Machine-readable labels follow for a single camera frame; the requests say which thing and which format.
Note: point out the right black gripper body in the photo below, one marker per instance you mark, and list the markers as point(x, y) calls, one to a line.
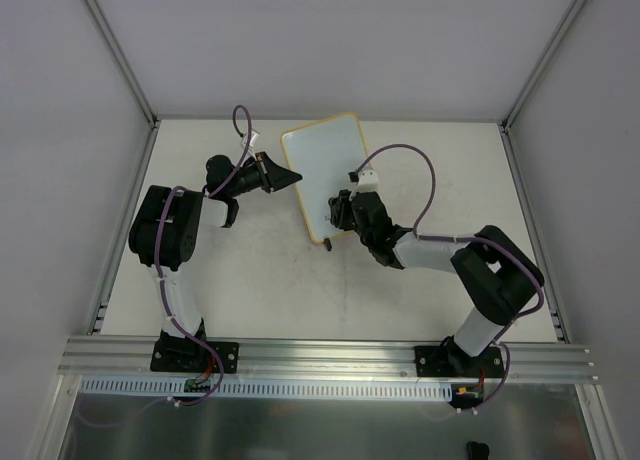
point(343, 210)

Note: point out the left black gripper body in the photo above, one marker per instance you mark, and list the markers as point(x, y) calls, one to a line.
point(265, 172)

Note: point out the yellow framed whiteboard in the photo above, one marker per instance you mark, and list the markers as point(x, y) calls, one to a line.
point(324, 153)

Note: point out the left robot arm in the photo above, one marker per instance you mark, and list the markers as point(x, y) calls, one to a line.
point(165, 230)

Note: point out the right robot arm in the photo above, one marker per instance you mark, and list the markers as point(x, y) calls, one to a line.
point(501, 281)

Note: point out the black object bottom edge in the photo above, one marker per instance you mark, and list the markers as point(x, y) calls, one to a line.
point(478, 451)

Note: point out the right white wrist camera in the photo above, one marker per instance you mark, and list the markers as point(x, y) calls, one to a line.
point(366, 180)

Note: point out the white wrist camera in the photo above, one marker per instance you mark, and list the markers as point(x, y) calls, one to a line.
point(248, 141)
point(366, 180)

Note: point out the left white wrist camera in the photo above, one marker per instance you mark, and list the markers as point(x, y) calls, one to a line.
point(248, 141)

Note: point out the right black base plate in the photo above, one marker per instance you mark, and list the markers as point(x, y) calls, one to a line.
point(435, 362)

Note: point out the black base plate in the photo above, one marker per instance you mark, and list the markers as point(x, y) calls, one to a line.
point(435, 362)
point(182, 355)

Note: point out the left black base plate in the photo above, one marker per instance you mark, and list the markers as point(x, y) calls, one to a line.
point(182, 355)

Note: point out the white slotted cable duct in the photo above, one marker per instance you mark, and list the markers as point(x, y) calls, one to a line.
point(412, 390)

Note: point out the aluminium mounting rail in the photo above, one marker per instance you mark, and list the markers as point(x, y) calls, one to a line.
point(553, 363)

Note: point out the left aluminium frame post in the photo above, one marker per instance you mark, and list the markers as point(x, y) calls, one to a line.
point(108, 36)

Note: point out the aluminium frame post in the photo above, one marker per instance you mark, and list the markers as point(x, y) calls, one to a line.
point(108, 36)
point(569, 18)

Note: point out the right aluminium frame post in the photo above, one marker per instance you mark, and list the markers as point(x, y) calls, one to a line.
point(569, 18)

